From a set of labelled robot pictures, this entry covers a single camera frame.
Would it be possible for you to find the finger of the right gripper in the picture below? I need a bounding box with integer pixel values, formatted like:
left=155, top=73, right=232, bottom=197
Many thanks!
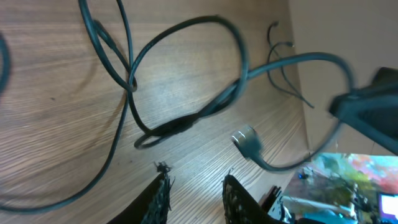
left=329, top=67, right=397, bottom=155

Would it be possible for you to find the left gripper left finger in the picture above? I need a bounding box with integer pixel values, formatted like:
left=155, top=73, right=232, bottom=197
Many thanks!
left=108, top=162, right=174, bottom=224

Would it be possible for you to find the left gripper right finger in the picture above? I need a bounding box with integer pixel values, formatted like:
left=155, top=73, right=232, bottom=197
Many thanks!
left=222, top=173, right=280, bottom=224

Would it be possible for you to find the thick black usb cable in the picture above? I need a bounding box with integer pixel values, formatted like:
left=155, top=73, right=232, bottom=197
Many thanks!
left=0, top=0, right=357, bottom=214

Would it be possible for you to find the thin black usb cable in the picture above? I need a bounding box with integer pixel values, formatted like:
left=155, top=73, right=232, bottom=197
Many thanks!
left=266, top=21, right=315, bottom=109

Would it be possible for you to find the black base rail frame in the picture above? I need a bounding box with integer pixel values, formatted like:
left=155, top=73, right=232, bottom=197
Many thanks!
left=259, top=185, right=295, bottom=224

